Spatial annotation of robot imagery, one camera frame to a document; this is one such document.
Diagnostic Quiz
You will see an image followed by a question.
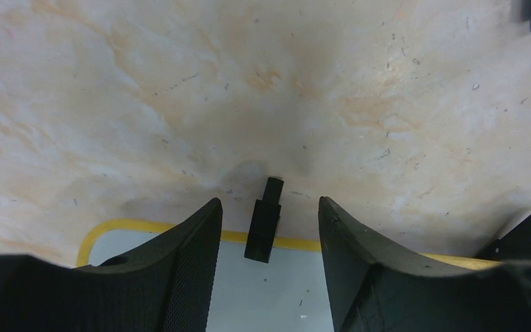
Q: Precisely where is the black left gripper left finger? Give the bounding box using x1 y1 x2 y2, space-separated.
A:
0 199 223 331

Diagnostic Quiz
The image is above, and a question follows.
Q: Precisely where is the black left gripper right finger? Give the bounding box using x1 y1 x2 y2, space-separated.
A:
318 197 531 331

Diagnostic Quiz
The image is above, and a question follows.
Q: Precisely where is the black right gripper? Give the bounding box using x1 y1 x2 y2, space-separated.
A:
476 215 531 261

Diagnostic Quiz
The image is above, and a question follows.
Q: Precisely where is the yellow framed whiteboard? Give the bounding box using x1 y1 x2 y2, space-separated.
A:
75 177 505 332

